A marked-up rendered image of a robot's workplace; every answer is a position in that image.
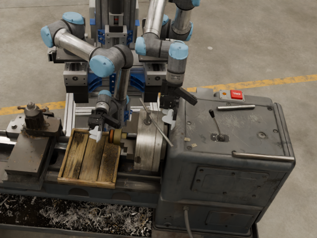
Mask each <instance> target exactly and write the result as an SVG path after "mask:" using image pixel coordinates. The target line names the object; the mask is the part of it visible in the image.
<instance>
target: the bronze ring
mask: <svg viewBox="0 0 317 238"><path fill-rule="evenodd" d="M121 139H127V133H126V132H122V129H115V130H113V129H110V130H109V134H108V143H109V144H114V145H119V146H120V142H121Z"/></svg>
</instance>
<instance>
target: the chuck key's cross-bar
mask: <svg viewBox="0 0 317 238"><path fill-rule="evenodd" d="M139 100H140V102H141V104H142V105H143V107H144V109H145V110H146V112H147V107H146V106H145V104H144V102H143V100H142V99H141V98H139ZM148 116H149V118H150V119H151V121H152V123H153V124H154V125H155V127H156V128H157V129H158V131H159V132H160V133H161V134H162V136H163V137H164V138H165V140H166V141H167V142H168V143H169V145H170V146H171V147H174V146H173V144H172V143H171V142H170V140H169V139H168V138H167V136H166V135H165V134H164V133H163V131H162V130H161V129H160V127H159V126H158V125H157V124H156V122H155V121H154V119H153V118H152V116H151V115H148Z"/></svg>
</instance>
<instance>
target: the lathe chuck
mask: <svg viewBox="0 0 317 238"><path fill-rule="evenodd" d="M151 116H152V118H153V119H154V121H155V122H156V123H157V116H158V111H157V110H151ZM145 119H146V110H145V109H140V113H139V120H138V128H137V137H136V146H135V157H137V156H140V158H141V162H140V163H137V162H134V170H146V171H151V169H152V163H153V155H154V147H155V138H156V127H155V125H154V124H153V123H152V121H151V120H150V121H151V123H150V124H148V125H147V124H145V123H144V121H145Z"/></svg>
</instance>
